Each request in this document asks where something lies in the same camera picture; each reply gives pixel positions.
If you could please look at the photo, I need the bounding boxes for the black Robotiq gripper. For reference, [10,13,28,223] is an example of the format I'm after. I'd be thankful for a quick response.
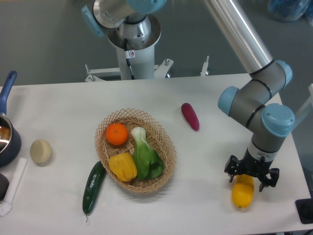
[224,150,280,192]

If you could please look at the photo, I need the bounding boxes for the blue plastic bag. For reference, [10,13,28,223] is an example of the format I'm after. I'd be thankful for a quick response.
[267,0,312,23]

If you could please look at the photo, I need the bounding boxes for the beige round potato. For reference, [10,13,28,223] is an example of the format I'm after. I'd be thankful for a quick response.
[30,139,52,164]

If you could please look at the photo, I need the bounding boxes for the yellow mango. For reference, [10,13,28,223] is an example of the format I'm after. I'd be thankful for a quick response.
[231,174,254,208]

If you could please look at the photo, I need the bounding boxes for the dark round object left edge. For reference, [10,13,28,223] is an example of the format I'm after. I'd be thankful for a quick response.
[0,173,9,201]

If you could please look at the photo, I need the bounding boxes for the yellow bell pepper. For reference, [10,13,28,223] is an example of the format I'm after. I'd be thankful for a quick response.
[109,153,137,182]

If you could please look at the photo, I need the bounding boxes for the purple sweet potato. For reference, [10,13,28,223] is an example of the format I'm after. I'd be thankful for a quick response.
[181,103,200,131]

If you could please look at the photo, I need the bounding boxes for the orange tangerine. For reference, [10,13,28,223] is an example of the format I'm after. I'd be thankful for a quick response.
[105,123,128,145]

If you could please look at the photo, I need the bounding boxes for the white plastic spatula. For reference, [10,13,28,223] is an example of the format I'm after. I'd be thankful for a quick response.
[0,158,27,217]

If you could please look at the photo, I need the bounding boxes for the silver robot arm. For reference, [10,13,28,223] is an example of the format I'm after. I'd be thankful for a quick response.
[81,0,295,189]

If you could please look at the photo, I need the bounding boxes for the black device right edge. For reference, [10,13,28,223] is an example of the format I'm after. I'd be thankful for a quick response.
[295,198,313,224]

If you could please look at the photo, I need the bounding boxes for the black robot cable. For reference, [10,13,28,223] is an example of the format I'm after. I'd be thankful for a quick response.
[123,38,135,80]

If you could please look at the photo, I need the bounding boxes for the blue saucepan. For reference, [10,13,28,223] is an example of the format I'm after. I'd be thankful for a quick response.
[0,70,22,167]

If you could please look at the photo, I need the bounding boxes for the green bok choy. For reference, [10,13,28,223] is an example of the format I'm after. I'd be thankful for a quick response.
[131,127,164,180]

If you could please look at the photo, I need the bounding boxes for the dark green cucumber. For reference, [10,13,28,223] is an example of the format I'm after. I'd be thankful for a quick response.
[82,161,107,222]

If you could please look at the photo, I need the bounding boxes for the woven wicker basket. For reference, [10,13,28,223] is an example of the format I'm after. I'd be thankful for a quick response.
[95,108,177,193]

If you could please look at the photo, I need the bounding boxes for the white frame right edge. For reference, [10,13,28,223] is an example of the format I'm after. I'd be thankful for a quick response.
[292,84,313,131]

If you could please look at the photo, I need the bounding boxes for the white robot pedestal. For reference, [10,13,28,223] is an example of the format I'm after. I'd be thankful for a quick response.
[84,45,210,83]

